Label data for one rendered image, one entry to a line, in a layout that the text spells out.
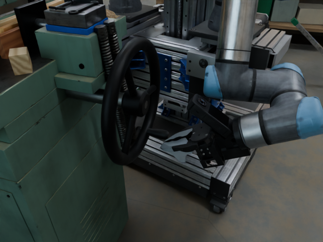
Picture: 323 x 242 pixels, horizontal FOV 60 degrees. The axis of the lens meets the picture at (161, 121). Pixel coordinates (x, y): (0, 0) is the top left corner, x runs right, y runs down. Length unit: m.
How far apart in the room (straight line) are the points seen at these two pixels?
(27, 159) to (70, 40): 0.26
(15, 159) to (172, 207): 0.96
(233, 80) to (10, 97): 0.45
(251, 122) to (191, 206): 0.92
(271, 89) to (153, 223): 0.93
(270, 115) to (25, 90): 0.48
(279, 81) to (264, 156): 1.18
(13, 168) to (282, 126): 0.53
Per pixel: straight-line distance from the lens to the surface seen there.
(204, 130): 0.64
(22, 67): 0.62
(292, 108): 0.58
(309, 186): 1.72
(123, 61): 0.53
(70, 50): 0.63
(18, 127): 0.61
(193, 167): 1.31
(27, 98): 0.62
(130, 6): 1.32
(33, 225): 0.77
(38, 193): 0.72
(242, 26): 0.63
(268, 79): 0.64
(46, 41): 0.66
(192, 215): 1.42
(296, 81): 0.65
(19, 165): 0.64
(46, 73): 0.65
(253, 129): 0.59
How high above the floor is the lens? 1.15
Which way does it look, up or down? 36 degrees down
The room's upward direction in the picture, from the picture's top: straight up
